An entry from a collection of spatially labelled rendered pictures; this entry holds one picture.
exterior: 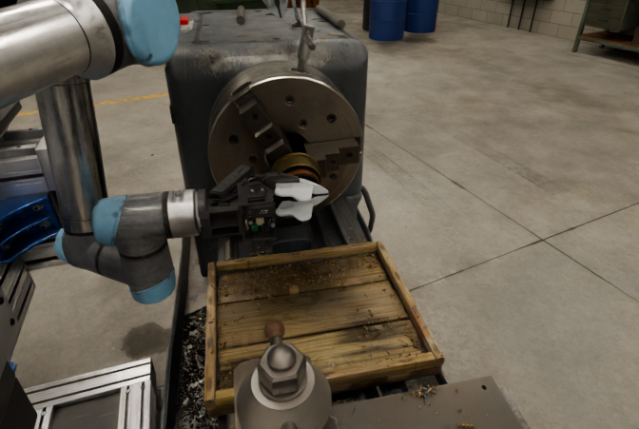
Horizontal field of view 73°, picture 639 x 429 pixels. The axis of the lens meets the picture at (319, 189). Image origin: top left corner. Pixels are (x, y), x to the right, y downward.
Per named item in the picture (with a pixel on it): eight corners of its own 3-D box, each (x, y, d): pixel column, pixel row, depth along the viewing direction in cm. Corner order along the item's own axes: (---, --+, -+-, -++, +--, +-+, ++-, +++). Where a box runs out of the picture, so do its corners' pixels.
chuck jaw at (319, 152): (300, 134, 88) (356, 127, 90) (301, 156, 91) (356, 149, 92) (310, 158, 79) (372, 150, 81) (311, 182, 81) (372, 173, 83)
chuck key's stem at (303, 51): (302, 88, 83) (316, 27, 78) (291, 86, 83) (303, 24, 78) (301, 85, 85) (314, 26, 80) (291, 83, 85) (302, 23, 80)
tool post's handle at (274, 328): (263, 331, 42) (261, 317, 41) (283, 327, 42) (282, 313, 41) (267, 369, 38) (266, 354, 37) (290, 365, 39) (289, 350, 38)
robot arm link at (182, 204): (178, 221, 73) (169, 179, 69) (205, 217, 74) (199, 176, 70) (174, 247, 67) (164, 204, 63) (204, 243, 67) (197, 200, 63)
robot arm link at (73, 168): (-33, -42, 55) (45, 276, 75) (27, -40, 52) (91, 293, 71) (49, -33, 65) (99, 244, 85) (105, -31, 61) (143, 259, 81)
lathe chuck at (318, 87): (202, 191, 97) (216, 50, 82) (334, 203, 106) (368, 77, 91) (201, 213, 89) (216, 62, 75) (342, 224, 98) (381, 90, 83)
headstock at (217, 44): (191, 125, 156) (173, 9, 136) (319, 115, 164) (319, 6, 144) (180, 214, 106) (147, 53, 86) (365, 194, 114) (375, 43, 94)
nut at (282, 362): (256, 362, 36) (253, 334, 34) (302, 355, 37) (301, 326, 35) (260, 406, 33) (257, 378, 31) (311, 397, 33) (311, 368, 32)
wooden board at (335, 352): (210, 277, 86) (207, 262, 84) (380, 254, 93) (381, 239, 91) (206, 419, 61) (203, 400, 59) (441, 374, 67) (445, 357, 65)
